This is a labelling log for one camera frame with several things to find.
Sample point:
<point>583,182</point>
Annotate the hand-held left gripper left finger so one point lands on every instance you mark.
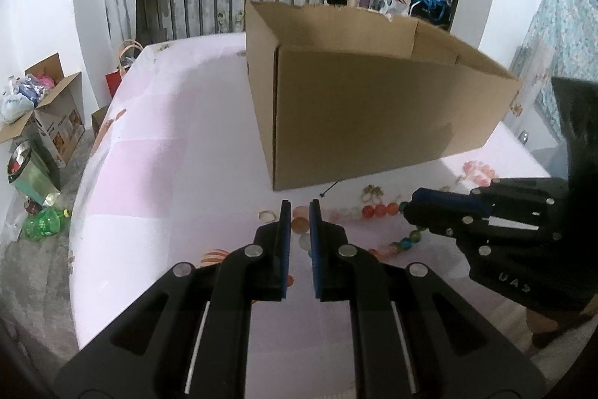
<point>285,249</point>

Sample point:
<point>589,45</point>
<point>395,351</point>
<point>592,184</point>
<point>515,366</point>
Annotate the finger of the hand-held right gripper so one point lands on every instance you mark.
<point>434,219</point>
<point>448,199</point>

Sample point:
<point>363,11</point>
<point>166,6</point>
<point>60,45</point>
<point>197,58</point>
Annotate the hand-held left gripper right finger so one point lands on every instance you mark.
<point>314,249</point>

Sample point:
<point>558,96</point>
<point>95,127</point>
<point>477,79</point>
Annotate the large cardboard box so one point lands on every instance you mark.
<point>373,114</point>

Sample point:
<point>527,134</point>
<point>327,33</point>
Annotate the person's right forearm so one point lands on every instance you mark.
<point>544,322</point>

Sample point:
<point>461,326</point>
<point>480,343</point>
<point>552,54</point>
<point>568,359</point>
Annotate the pink printed tablecloth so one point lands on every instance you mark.
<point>163,174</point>

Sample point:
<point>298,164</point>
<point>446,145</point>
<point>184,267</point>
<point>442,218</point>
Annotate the rolled floral mat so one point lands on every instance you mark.
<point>530,76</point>

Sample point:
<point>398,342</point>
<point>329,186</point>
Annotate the white plastic carrier bag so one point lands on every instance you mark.
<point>392,4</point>

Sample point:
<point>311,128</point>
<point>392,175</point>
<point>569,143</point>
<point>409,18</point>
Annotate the small brown box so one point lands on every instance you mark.
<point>99,123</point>

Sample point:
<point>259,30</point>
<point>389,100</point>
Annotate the red paper bag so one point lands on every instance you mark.
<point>114,83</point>

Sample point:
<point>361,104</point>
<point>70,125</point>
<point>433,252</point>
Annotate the green plastic bottle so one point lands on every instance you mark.
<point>44,223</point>

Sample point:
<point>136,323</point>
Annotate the small open cardboard box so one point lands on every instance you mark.
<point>60,123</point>

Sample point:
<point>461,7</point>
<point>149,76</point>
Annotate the pink plastic bag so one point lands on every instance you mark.
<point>42,83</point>

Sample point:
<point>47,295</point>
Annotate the white blue plastic bag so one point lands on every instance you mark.
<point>16,102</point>

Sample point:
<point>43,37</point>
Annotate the floral wall cloth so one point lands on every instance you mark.
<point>570,29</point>

